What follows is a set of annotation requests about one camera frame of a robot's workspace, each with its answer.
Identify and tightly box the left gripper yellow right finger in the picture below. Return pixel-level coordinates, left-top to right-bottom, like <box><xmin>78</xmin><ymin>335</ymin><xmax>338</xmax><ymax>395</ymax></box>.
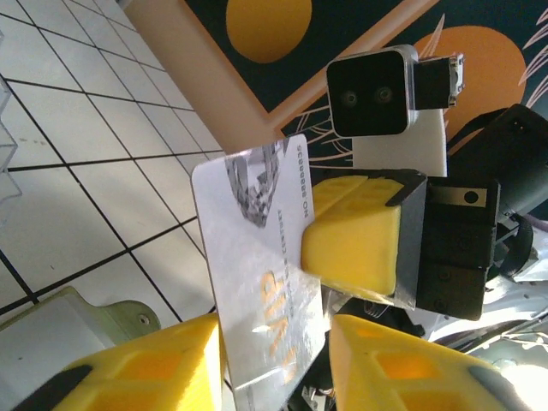
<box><xmin>329</xmin><ymin>314</ymin><xmax>527</xmax><ymax>411</ymax></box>

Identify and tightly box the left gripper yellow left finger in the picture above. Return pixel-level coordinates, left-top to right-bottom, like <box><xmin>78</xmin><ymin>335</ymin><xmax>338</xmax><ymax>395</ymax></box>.
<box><xmin>8</xmin><ymin>314</ymin><xmax>228</xmax><ymax>411</ymax></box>

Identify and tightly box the silver VIP credit card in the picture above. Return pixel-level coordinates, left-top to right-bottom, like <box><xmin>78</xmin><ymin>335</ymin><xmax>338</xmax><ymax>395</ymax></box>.
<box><xmin>191</xmin><ymin>133</ymin><xmax>331</xmax><ymax>411</ymax></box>

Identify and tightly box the clear acrylic card stand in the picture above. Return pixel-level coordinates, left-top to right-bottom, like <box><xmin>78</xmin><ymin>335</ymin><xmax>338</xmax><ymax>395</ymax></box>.
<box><xmin>0</xmin><ymin>27</ymin><xmax>22</xmax><ymax>228</ymax></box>

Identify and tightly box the dark panel with golden oval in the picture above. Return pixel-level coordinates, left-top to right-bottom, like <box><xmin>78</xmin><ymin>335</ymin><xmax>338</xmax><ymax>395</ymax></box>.
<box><xmin>183</xmin><ymin>0</ymin><xmax>429</xmax><ymax>115</ymax></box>

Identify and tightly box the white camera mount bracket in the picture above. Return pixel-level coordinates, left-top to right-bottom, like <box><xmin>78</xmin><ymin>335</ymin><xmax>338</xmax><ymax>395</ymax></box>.
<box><xmin>351</xmin><ymin>106</ymin><xmax>449</xmax><ymax>177</ymax></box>

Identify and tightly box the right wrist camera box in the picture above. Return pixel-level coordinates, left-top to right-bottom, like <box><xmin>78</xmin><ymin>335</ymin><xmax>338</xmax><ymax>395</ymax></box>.
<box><xmin>325</xmin><ymin>45</ymin><xmax>468</xmax><ymax>140</ymax></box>

